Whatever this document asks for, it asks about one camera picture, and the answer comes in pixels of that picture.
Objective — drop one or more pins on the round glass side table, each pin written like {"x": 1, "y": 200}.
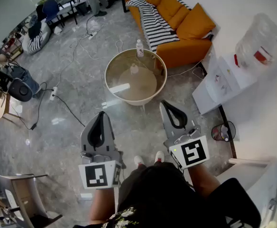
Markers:
{"x": 119, "y": 75}

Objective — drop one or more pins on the white water dispenser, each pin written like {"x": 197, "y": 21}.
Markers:
{"x": 224, "y": 84}

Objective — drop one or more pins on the large orange cushion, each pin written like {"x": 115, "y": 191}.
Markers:
{"x": 195, "y": 22}

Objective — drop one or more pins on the wooden stool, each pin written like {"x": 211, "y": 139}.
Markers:
{"x": 3, "y": 108}

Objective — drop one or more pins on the black white striped blanket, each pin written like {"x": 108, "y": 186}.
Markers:
{"x": 155, "y": 25}

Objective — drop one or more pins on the white power strip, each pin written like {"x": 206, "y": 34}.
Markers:
{"x": 53, "y": 93}
{"x": 92, "y": 35}

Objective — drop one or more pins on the clear labelled plastic bottle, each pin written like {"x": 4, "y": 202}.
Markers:
{"x": 140, "y": 49}

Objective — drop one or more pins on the person's right white shoe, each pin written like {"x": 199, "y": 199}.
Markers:
{"x": 159, "y": 156}

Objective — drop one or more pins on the wooden grey chair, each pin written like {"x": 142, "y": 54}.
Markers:
{"x": 22, "y": 193}

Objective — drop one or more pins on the white cabinet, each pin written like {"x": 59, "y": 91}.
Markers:
{"x": 254, "y": 174}

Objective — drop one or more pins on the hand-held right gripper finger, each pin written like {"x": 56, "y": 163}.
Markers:
{"x": 184, "y": 119}
{"x": 165, "y": 125}

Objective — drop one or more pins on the clear water jug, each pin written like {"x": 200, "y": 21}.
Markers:
{"x": 261, "y": 39}

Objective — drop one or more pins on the crumpled white paper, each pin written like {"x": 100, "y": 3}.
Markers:
{"x": 58, "y": 30}

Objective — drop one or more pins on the blue chair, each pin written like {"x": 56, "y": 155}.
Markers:
{"x": 50, "y": 8}

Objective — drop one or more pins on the person's left forearm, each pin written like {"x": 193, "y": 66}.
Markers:
{"x": 103, "y": 205}

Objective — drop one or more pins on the black round device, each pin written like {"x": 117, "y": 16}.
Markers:
{"x": 20, "y": 90}

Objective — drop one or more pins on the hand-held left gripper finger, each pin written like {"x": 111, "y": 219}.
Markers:
{"x": 109, "y": 136}
{"x": 85, "y": 136}

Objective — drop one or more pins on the white table black legs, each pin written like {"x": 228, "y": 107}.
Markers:
{"x": 68, "y": 7}

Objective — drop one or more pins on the small round grey-white object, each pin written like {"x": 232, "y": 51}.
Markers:
{"x": 134, "y": 69}

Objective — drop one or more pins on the person's white shoe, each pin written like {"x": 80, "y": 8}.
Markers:
{"x": 139, "y": 161}
{"x": 159, "y": 156}

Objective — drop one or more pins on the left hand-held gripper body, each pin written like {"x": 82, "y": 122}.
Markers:
{"x": 98, "y": 174}

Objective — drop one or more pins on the black metal shelf rack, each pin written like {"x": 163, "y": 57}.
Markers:
{"x": 12, "y": 46}

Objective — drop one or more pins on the grey bean bag with clothes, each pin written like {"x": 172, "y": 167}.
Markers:
{"x": 35, "y": 39}

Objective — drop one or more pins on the person's left white shoe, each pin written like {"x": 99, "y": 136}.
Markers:
{"x": 139, "y": 161}

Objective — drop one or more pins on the person's right forearm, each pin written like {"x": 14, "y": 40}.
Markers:
{"x": 203, "y": 182}

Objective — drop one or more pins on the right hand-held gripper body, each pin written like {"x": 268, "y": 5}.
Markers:
{"x": 193, "y": 152}

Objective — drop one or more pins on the person's black clothed body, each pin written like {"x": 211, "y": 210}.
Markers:
{"x": 162, "y": 193}

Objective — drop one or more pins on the orange sofa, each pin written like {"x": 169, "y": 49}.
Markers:
{"x": 188, "y": 50}

